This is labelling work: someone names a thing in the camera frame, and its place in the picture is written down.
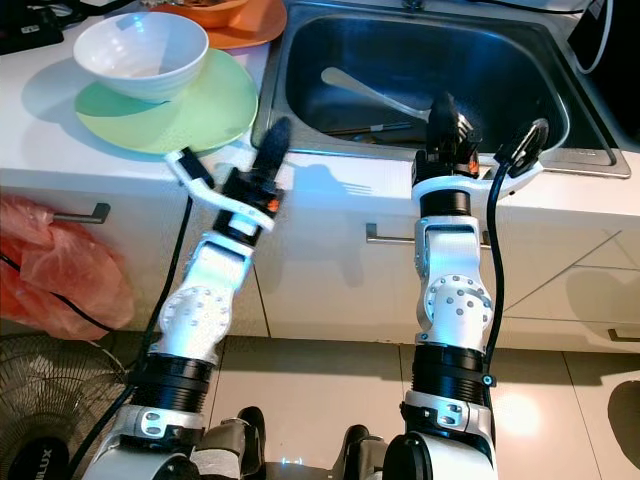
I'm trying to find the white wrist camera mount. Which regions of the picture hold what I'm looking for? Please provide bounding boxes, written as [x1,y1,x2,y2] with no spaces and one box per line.
[165,146,276,236]
[410,138,553,208]

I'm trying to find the white kitchen base cabinet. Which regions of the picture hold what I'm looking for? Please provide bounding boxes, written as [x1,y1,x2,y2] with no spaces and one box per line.
[0,150,640,356]

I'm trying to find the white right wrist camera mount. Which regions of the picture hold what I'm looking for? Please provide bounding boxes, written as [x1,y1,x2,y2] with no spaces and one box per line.
[410,138,553,208]

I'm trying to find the orange bowl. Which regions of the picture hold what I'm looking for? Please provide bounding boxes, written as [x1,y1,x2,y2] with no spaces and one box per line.
[150,0,256,29]

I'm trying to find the stainless steel sink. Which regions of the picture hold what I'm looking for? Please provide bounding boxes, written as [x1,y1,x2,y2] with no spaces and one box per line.
[250,0,633,181]

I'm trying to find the brown food scraps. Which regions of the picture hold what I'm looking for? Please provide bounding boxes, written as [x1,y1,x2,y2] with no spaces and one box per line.
[155,0,231,11]

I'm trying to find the orange plate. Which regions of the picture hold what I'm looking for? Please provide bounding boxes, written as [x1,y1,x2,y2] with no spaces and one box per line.
[160,0,288,51]

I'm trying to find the red plastic bag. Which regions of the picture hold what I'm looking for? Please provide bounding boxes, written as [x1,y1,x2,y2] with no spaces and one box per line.
[0,195,136,341]

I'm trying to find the grey black robot right leg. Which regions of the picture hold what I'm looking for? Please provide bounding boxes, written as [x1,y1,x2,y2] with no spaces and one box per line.
[340,425,401,480]

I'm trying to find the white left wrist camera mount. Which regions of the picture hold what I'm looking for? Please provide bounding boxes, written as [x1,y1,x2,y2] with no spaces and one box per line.
[165,146,276,236]

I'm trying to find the white bowl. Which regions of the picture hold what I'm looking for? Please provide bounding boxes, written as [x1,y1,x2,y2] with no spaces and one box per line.
[73,12,209,104]

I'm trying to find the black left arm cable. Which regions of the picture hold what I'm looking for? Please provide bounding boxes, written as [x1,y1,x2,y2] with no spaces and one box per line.
[70,190,193,480]

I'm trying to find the black power strip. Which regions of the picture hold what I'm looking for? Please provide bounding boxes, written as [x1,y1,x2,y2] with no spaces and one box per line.
[0,5,68,56]

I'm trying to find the green plate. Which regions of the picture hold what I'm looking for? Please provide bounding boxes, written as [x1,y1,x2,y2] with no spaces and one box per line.
[73,45,259,156]

